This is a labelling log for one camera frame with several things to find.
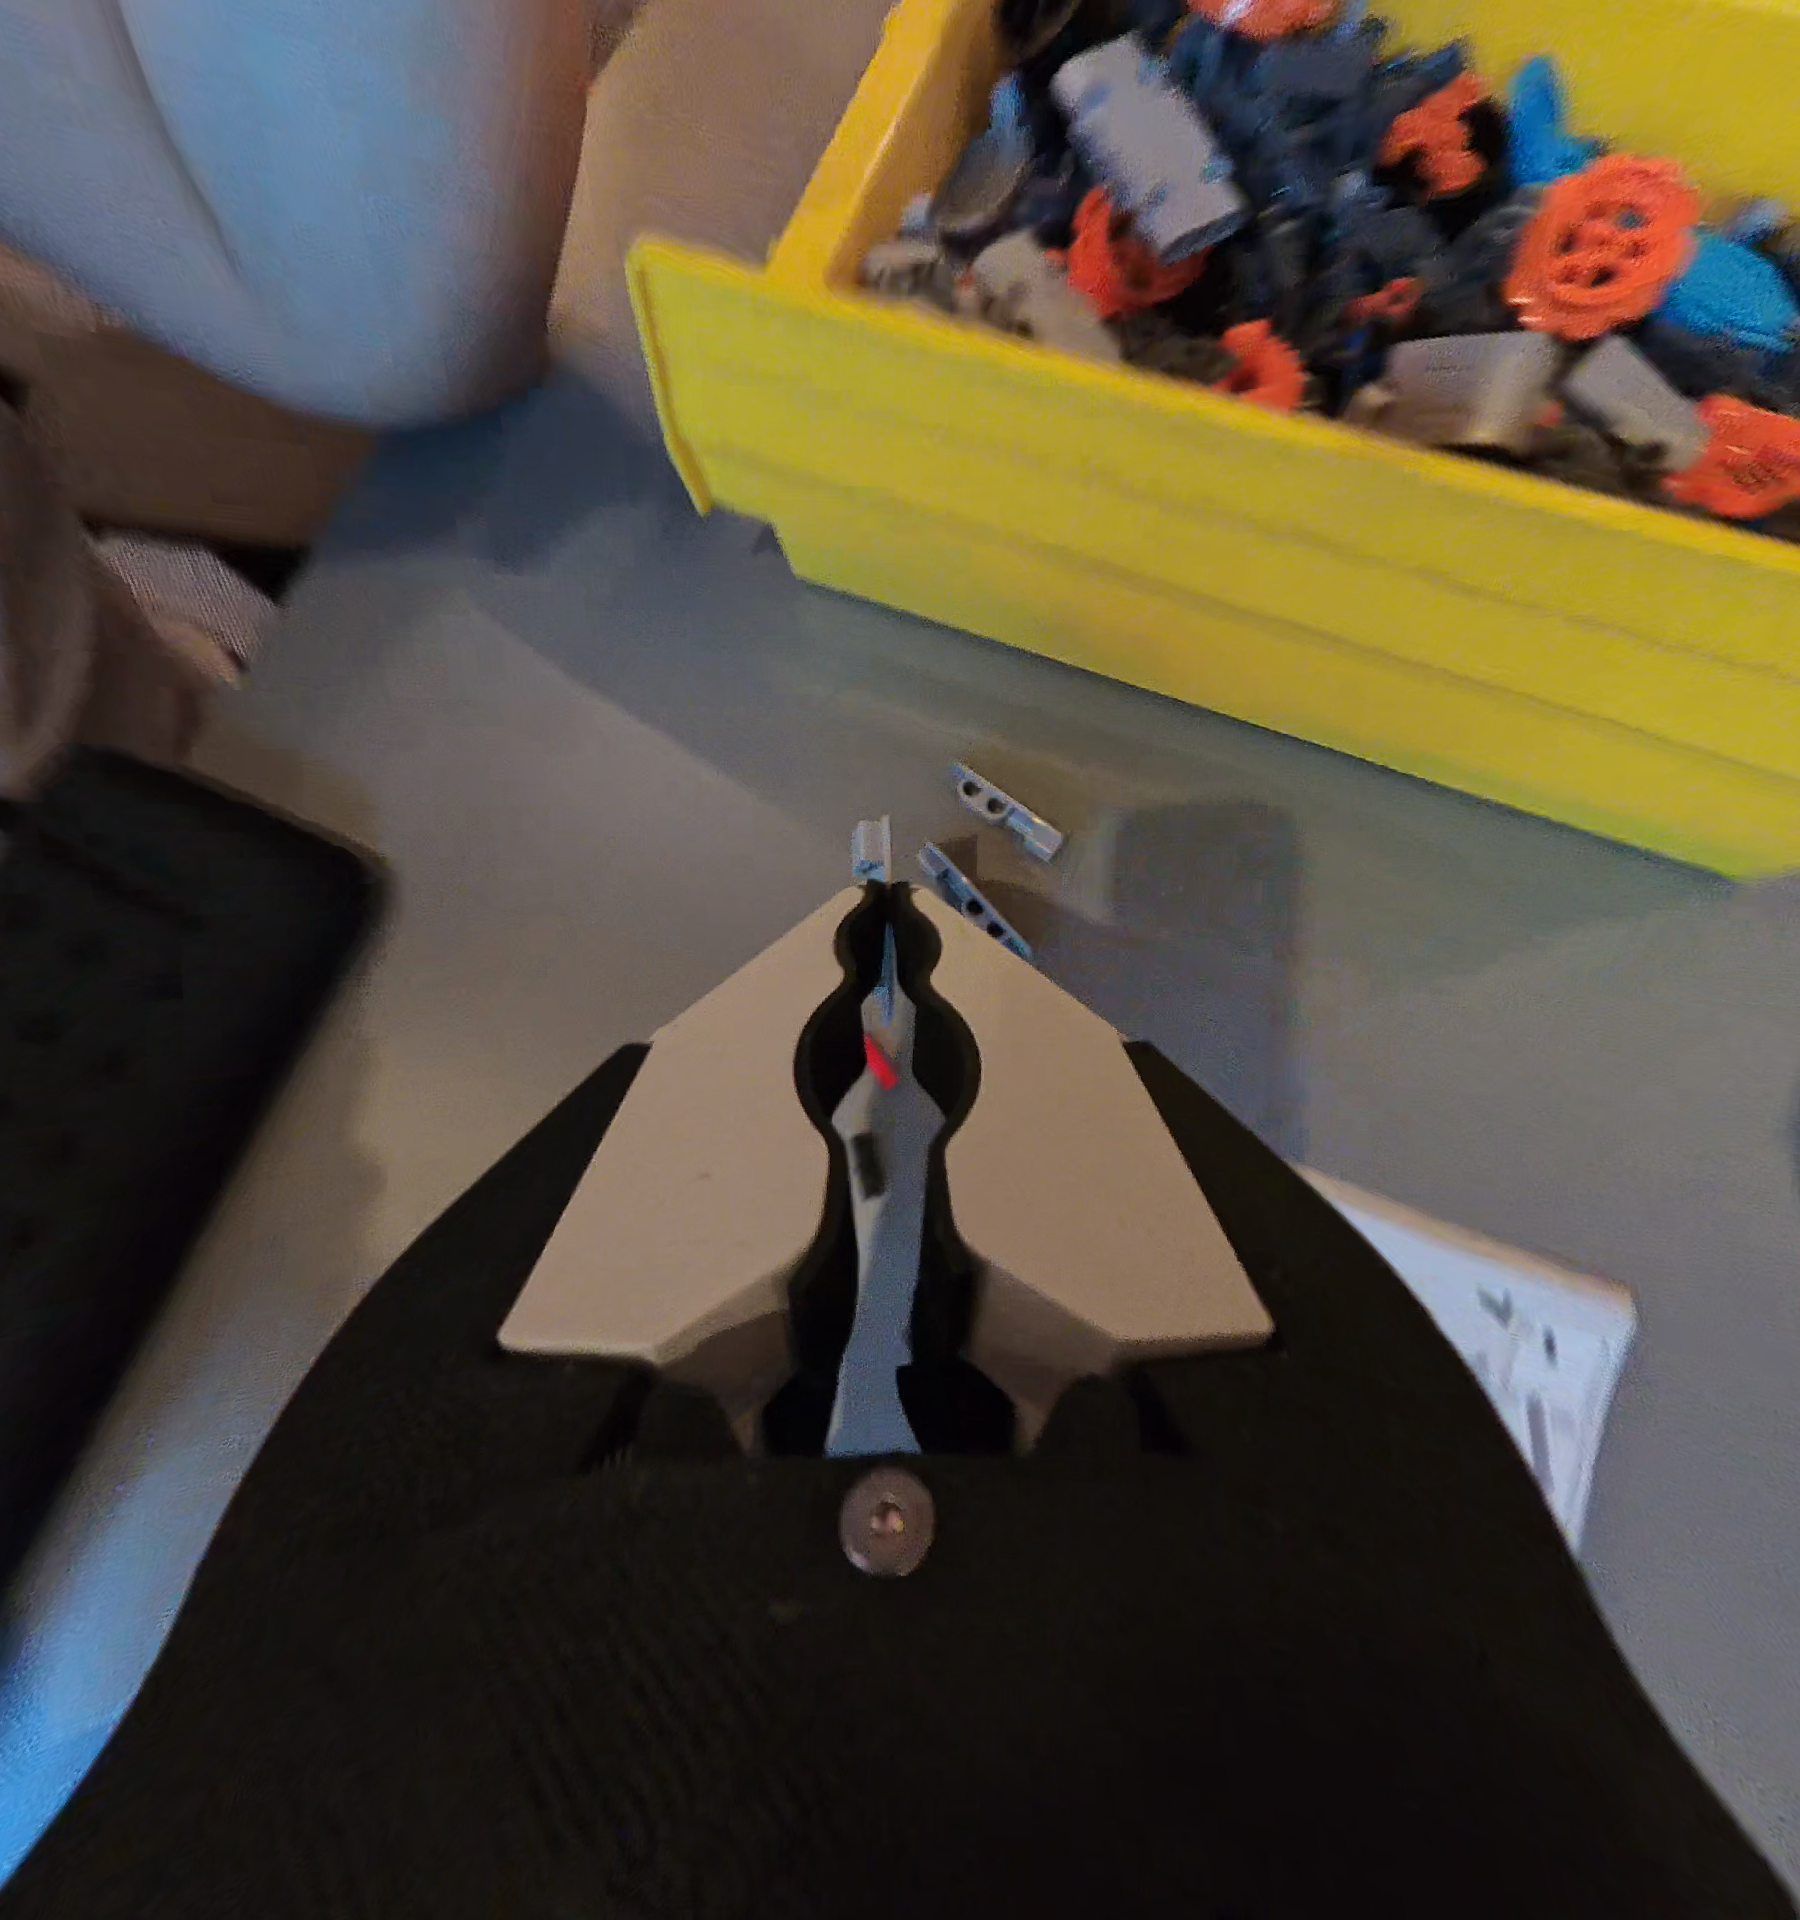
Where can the red connector pin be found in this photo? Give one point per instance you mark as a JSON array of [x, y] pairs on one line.
[[882, 1057]]

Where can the grey desk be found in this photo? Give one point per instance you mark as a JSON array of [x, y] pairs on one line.
[[542, 840]]

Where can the open instruction booklet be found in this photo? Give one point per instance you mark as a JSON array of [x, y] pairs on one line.
[[1517, 1319]]

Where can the person's left forearm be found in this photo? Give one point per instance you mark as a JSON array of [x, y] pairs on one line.
[[345, 179]]

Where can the person's grey clothing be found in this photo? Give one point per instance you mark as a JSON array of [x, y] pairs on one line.
[[1, 600]]

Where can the wooden chair with grey fabric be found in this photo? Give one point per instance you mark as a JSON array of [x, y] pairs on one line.
[[196, 480]]

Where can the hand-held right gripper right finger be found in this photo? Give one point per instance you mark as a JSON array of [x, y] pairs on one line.
[[1097, 1185]]

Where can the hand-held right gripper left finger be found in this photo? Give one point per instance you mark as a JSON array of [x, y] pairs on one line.
[[677, 1185]]

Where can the yellow plastic bin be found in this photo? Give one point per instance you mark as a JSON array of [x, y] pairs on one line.
[[1215, 600]]

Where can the pile of toy building pieces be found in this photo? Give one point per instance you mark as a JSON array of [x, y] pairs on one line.
[[1366, 210]]

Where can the grey toy beam with holes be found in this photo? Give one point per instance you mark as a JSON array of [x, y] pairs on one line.
[[1008, 811], [975, 899]]

